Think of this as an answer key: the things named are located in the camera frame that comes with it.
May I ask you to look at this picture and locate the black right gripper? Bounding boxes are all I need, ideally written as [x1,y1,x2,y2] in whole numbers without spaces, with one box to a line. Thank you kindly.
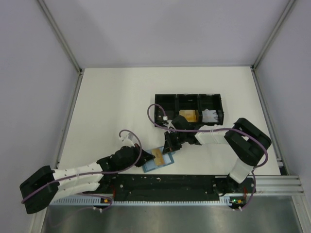
[163,130,187,155]

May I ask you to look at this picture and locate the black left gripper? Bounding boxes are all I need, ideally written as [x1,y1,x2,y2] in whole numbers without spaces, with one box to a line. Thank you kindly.
[118,143,155,171]

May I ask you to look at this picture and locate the blue leather card holder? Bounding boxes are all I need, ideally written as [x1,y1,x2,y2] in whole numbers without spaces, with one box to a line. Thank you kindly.
[142,146,175,173]

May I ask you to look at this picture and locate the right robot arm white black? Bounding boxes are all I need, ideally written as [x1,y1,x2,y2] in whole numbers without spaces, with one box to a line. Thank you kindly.
[162,116,272,192]

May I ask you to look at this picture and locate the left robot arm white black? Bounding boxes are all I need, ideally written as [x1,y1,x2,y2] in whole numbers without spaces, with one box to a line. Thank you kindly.
[19,144,155,214]

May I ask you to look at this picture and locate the black VIP cards stack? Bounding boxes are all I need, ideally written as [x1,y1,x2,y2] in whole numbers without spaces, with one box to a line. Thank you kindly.
[156,103,175,126]

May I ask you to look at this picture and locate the gold cards stack in tray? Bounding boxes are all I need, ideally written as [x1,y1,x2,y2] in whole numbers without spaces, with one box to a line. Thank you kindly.
[179,110,198,123]

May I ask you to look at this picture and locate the silver cards stack in tray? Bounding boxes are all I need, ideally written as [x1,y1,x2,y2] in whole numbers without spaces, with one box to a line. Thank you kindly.
[202,109,218,123]

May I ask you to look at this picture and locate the black three-compartment tray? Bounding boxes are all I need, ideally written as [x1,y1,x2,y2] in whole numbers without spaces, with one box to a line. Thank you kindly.
[154,94,224,126]

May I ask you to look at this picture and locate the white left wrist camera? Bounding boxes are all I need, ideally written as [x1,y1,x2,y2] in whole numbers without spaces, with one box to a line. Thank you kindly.
[119,133,134,145]

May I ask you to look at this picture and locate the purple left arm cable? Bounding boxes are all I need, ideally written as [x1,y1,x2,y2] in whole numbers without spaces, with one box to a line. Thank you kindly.
[21,129,143,204]

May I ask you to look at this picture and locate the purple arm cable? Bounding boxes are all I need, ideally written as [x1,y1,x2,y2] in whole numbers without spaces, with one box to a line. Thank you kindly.
[21,129,143,204]
[147,103,269,168]

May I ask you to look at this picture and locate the light blue cable duct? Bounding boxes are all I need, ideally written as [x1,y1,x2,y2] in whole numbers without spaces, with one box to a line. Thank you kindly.
[52,195,246,207]

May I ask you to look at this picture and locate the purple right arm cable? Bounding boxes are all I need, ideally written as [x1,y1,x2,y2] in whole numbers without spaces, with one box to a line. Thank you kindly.
[147,103,269,168]

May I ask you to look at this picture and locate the aluminium frame profile right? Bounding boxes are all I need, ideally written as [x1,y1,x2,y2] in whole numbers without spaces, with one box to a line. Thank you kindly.
[255,175,304,196]

